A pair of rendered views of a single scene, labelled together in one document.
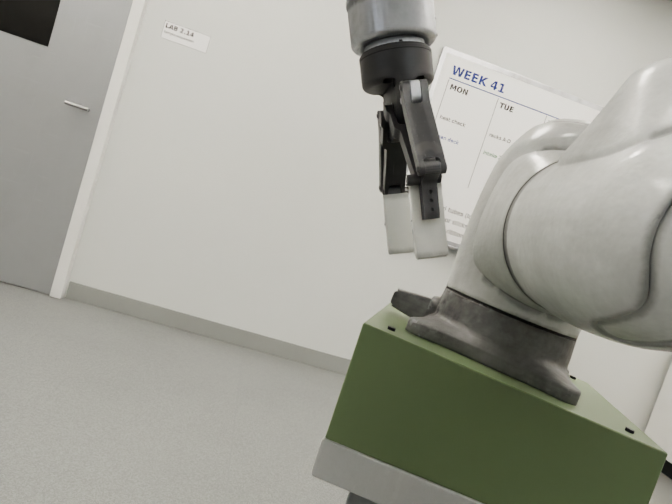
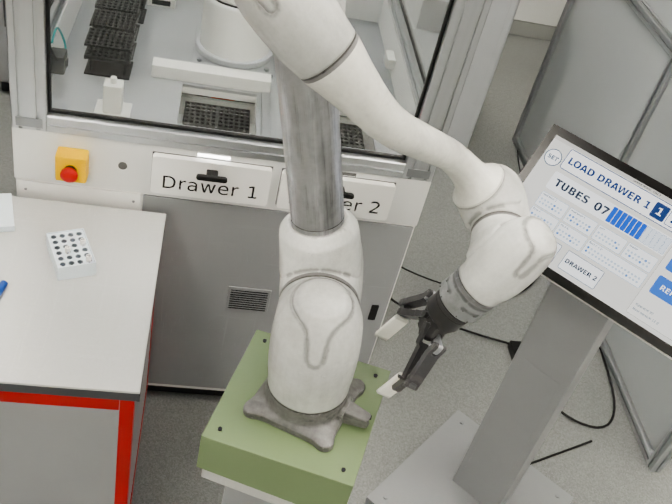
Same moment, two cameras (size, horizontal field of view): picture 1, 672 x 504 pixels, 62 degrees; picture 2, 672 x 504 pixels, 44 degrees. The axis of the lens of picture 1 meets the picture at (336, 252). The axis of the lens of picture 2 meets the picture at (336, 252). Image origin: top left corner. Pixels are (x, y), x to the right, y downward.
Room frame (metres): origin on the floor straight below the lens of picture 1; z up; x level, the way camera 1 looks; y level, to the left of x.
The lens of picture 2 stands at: (1.67, -0.30, 2.08)
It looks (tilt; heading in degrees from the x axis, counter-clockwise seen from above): 39 degrees down; 176
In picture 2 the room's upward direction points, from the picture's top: 15 degrees clockwise
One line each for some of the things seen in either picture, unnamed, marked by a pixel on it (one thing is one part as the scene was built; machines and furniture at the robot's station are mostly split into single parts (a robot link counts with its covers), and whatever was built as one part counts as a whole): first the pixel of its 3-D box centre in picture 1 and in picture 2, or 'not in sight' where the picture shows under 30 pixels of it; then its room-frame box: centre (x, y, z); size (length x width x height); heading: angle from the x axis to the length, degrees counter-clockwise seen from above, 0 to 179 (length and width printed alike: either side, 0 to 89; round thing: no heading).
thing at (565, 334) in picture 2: not in sight; (528, 396); (0.16, 0.41, 0.51); 0.50 x 0.45 x 1.02; 144
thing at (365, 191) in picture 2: not in sight; (335, 195); (-0.04, -0.21, 0.87); 0.29 x 0.02 x 0.11; 99
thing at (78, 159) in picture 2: not in sight; (71, 165); (0.08, -0.84, 0.88); 0.07 x 0.05 x 0.07; 99
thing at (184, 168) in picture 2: not in sight; (211, 179); (0.01, -0.52, 0.87); 0.29 x 0.02 x 0.11; 99
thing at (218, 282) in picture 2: not in sight; (218, 211); (-0.47, -0.55, 0.40); 1.03 x 0.95 x 0.80; 99
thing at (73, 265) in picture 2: not in sight; (71, 253); (0.28, -0.78, 0.78); 0.12 x 0.08 x 0.04; 31
